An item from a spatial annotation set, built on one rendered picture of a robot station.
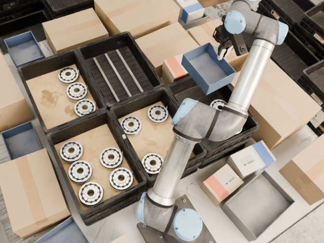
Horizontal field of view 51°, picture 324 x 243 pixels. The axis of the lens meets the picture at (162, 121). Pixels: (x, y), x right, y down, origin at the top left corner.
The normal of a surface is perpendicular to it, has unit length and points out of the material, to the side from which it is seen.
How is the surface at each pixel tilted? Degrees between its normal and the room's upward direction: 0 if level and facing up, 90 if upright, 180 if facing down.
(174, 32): 0
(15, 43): 90
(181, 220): 10
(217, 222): 0
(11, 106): 90
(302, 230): 0
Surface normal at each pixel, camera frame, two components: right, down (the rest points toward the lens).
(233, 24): -0.36, 0.76
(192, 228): 0.22, -0.38
